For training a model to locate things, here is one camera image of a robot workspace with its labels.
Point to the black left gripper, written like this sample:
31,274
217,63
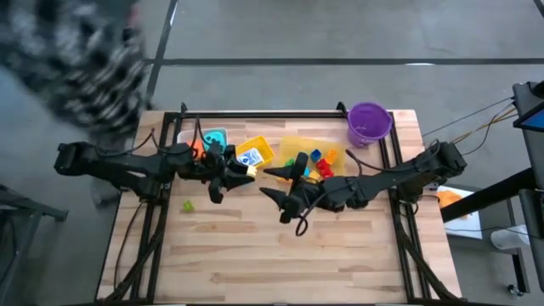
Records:
204,168

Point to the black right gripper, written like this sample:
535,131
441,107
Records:
316,193

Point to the yellow small toy block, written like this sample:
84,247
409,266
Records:
315,175
252,171

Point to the blue playing card box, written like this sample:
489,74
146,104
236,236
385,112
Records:
251,157

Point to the green stepped toy block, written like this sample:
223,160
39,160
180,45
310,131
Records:
290,162

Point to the teal small toy block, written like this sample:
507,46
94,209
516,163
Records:
307,172

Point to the translucent yellow plastic bin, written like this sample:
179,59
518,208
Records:
289,146

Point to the teal foam die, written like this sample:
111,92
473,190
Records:
216,137

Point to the blue toy block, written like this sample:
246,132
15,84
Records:
315,155

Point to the red stepped toy block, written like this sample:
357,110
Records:
325,168

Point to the orange foam die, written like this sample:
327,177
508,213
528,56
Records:
197,149

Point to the amber long toy block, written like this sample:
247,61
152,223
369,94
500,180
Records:
331,156

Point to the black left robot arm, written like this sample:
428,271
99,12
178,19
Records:
127,166

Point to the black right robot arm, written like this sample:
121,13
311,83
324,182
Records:
395,176

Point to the yellow slotted plastic basket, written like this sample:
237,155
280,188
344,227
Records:
265,146

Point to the green small toy block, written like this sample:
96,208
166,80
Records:
188,206

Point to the white plastic bin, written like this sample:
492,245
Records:
187,136

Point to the black table clamp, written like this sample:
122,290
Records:
340,107
183,107

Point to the purple monster face bucket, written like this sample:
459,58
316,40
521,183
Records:
370,123

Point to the orange object on side table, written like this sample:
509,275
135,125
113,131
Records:
448,199

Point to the person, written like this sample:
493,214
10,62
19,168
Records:
85,64

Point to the white side table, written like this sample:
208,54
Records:
467,225

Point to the black monitor stand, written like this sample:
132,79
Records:
489,193

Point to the grey metal stand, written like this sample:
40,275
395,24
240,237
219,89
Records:
25,208

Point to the white object on floor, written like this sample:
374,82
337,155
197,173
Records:
508,238

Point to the black caster wheel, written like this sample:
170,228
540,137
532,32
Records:
515,290

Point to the blue lit screen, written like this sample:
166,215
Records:
536,121

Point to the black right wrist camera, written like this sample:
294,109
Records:
300,165

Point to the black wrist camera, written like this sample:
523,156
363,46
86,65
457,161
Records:
300,165
215,191

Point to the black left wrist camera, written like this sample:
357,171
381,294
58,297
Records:
215,191

